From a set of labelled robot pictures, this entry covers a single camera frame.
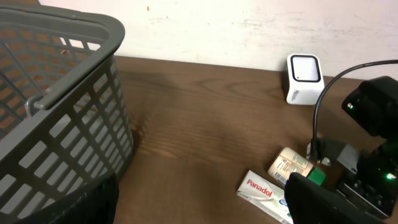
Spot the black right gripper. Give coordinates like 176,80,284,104
336,138,397,220

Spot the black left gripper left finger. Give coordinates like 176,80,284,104
16,172,119,224

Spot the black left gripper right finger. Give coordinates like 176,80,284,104
284,172,384,224

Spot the green lid jar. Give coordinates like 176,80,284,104
268,147,326,185

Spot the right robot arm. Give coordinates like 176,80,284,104
338,76,397,220

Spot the white barcode scanner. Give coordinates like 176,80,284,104
282,54,325,105

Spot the white Panadol box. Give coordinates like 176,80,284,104
236,170,294,224

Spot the grey plastic basket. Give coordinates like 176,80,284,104
1,4,134,223

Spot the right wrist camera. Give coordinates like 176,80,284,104
306,138,347,166

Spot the black right camera cable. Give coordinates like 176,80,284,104
309,58,398,162

